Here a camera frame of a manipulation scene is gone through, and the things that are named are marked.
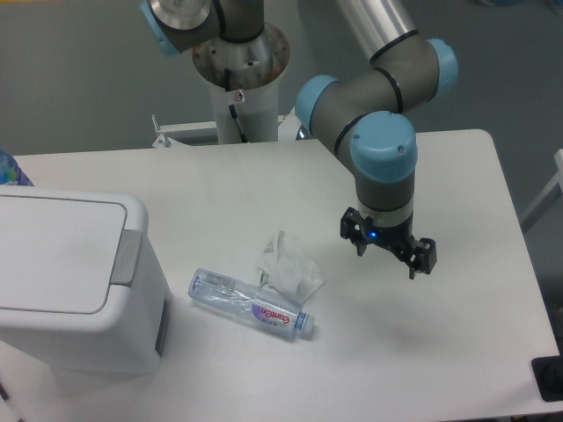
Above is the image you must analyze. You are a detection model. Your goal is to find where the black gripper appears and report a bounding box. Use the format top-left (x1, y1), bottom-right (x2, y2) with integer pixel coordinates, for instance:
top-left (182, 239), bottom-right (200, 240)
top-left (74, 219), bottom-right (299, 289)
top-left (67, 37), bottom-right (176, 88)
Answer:
top-left (340, 207), bottom-right (436, 280)

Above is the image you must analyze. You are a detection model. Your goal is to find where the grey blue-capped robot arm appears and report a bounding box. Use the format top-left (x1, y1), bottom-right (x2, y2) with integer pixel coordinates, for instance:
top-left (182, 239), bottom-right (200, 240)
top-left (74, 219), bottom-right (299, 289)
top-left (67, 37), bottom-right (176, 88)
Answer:
top-left (140, 1), bottom-right (458, 275)

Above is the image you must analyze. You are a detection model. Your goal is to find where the white trash can body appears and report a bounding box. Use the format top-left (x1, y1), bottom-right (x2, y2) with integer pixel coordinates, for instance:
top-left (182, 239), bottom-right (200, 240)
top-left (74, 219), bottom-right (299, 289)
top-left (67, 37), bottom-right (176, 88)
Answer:
top-left (1, 186), bottom-right (172, 374)

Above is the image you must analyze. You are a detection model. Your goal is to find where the white trash can lid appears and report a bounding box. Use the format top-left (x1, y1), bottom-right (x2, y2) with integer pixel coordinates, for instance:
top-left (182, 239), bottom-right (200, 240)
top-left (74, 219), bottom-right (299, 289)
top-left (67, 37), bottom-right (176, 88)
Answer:
top-left (1, 195), bottom-right (148, 315)

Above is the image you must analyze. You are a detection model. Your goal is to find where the crumpled white paper tissue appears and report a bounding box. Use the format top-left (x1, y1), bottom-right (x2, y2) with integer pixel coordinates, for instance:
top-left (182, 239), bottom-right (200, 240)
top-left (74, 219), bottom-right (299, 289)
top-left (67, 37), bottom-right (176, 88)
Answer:
top-left (257, 230), bottom-right (326, 303)

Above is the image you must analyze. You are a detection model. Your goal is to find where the crushed clear plastic bottle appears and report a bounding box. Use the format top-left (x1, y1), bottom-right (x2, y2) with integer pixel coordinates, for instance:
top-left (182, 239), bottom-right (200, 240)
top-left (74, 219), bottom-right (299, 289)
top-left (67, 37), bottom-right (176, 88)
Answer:
top-left (187, 268), bottom-right (315, 340)

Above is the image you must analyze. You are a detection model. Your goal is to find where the blue patterned bottle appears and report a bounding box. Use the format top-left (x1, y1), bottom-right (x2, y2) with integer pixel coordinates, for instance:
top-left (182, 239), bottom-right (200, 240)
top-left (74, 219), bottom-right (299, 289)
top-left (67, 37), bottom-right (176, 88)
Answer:
top-left (0, 149), bottom-right (33, 186)

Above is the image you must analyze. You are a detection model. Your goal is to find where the white frame at right edge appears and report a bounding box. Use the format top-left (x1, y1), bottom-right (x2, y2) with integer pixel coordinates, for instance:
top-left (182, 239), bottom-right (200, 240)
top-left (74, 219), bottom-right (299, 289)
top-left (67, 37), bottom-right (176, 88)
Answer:
top-left (520, 149), bottom-right (562, 233)

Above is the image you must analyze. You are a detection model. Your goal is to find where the black table cable grommet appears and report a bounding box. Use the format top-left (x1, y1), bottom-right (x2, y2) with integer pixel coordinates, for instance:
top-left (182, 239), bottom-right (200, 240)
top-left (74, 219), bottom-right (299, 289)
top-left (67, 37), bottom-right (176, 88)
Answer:
top-left (531, 355), bottom-right (563, 403)

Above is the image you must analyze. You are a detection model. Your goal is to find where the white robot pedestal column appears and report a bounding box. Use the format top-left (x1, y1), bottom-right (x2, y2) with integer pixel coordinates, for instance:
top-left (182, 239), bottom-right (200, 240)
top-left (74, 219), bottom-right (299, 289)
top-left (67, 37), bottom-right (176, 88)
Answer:
top-left (193, 23), bottom-right (290, 144)

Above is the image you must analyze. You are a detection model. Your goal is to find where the white metal base frame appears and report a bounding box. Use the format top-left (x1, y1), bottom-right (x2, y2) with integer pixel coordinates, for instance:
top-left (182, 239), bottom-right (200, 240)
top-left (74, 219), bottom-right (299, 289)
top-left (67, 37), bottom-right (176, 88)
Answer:
top-left (150, 107), bottom-right (309, 149)

